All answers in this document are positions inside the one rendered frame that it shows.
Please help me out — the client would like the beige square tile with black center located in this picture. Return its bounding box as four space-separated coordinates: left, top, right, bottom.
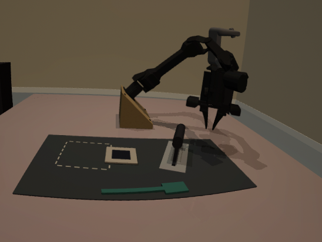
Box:
105 147 137 164

